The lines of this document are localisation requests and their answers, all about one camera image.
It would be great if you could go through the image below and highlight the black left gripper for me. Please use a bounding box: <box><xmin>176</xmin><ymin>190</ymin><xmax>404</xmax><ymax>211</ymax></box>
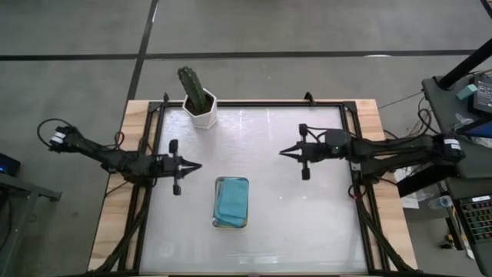
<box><xmin>153</xmin><ymin>138</ymin><xmax>203</xmax><ymax>186</ymax></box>

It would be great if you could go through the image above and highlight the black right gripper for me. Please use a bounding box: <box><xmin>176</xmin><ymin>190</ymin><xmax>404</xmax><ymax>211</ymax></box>
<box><xmin>279</xmin><ymin>123</ymin><xmax>351</xmax><ymax>169</ymax></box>

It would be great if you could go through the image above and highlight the white plastic bin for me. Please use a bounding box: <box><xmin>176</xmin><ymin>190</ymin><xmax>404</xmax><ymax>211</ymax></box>
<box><xmin>210</xmin><ymin>175</ymin><xmax>250</xmax><ymax>230</ymax></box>

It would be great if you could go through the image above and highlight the teal microfiber towel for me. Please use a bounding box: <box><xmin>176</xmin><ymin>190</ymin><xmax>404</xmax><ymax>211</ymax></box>
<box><xmin>213</xmin><ymin>177</ymin><xmax>250</xmax><ymax>228</ymax></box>

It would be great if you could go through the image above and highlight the white hexagonal plant pot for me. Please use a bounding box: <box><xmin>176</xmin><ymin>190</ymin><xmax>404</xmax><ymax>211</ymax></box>
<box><xmin>181</xmin><ymin>88</ymin><xmax>218</xmax><ymax>130</ymax></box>

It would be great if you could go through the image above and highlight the white paper sheet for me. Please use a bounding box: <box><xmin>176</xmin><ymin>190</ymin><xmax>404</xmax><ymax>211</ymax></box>
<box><xmin>394</xmin><ymin>165</ymin><xmax>430</xmax><ymax>209</ymax></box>

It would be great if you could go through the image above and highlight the clear plastic bottle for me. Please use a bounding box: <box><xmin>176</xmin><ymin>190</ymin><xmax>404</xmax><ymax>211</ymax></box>
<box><xmin>428</xmin><ymin>195</ymin><xmax>454</xmax><ymax>211</ymax></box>

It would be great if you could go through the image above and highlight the grey metal stand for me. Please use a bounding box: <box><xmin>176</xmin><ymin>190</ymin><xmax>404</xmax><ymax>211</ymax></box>
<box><xmin>0</xmin><ymin>172</ymin><xmax>62</xmax><ymax>277</ymax></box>

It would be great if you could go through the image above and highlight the dark grey desk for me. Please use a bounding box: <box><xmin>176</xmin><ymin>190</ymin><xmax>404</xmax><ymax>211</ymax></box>
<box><xmin>395</xmin><ymin>75</ymin><xmax>492</xmax><ymax>277</ymax></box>

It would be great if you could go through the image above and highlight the clear plastic bag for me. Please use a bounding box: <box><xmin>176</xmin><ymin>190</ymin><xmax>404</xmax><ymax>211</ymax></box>
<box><xmin>449</xmin><ymin>113</ymin><xmax>492</xmax><ymax>149</ymax></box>

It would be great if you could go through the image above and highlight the black device with blue light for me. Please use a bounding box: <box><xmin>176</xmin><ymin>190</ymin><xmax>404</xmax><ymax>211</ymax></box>
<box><xmin>0</xmin><ymin>152</ymin><xmax>21</xmax><ymax>177</ymax></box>

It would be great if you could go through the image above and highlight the small teal box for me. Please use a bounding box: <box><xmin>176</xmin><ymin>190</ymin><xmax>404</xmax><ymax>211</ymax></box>
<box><xmin>456</xmin><ymin>83</ymin><xmax>479</xmax><ymax>101</ymax></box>

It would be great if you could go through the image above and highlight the tablet with blue screen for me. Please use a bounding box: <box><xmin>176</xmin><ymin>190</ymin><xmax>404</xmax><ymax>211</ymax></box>
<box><xmin>456</xmin><ymin>115</ymin><xmax>492</xmax><ymax>139</ymax></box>

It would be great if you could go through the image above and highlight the black pole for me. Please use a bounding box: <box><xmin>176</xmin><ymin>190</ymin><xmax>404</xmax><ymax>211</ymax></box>
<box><xmin>437</xmin><ymin>38</ymin><xmax>492</xmax><ymax>90</ymax></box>

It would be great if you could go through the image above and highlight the backlit keyboard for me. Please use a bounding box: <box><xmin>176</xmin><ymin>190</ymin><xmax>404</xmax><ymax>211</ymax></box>
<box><xmin>459</xmin><ymin>195</ymin><xmax>492</xmax><ymax>243</ymax></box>

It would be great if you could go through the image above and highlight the black electronic device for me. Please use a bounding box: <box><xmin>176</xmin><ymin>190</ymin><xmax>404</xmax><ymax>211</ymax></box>
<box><xmin>472</xmin><ymin>73</ymin><xmax>492</xmax><ymax>116</ymax></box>

